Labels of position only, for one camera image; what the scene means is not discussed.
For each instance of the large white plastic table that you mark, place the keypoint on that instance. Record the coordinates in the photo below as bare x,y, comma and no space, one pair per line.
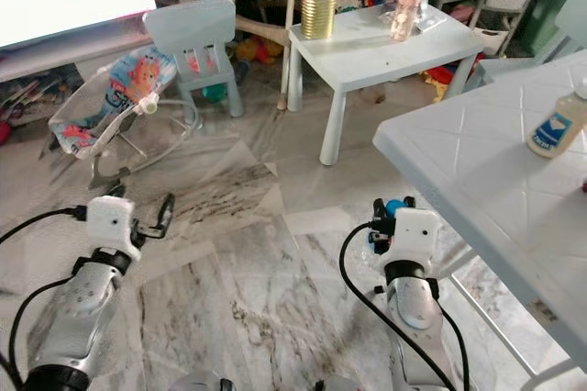
477,171

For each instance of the grey robot left leg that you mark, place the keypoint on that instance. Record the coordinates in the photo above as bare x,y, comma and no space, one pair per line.
202,384

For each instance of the grey robot leg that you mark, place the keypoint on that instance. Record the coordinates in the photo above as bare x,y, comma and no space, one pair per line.
330,385
202,384

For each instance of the dark green bin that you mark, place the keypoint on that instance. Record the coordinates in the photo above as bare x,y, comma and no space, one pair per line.
546,10

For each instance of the green toy ball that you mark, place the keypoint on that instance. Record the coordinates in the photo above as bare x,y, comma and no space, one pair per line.
214,94

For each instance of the red yellow toy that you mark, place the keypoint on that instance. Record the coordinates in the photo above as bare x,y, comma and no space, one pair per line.
440,79

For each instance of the white child table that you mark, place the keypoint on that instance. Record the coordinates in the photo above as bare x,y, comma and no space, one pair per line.
376,51

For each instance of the clear plastic packaging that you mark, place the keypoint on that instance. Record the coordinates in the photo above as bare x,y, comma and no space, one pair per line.
436,10

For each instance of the gold tin can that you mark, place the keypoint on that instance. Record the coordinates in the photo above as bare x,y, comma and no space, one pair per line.
318,13

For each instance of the low television stand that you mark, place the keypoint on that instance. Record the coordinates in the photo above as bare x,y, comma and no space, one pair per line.
55,61

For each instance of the light blue child chair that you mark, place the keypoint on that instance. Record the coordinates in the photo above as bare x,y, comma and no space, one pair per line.
514,68
193,28

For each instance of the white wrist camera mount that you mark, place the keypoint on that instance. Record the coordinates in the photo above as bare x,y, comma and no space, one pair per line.
413,237
112,224

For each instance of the clear bottle blue cap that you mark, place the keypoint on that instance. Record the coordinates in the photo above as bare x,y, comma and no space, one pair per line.
394,206

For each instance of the colourful baby bouncer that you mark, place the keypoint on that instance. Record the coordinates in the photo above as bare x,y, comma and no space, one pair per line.
138,79

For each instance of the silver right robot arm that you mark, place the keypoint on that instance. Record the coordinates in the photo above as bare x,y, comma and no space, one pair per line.
411,304

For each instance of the red toy ball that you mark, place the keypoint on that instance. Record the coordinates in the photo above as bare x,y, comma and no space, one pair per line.
4,132

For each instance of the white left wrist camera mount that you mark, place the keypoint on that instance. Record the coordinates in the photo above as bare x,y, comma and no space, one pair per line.
112,224

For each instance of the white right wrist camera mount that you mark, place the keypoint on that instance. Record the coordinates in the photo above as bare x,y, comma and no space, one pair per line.
413,237

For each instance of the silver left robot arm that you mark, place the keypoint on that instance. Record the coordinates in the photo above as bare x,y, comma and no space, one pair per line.
87,304

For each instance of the bright television screen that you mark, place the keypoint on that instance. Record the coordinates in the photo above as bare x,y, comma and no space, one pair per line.
73,1

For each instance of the grey robot right leg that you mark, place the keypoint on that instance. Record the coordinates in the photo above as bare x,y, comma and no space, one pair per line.
330,385

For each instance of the white bottle blue label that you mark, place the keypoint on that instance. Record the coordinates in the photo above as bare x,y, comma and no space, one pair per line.
555,125

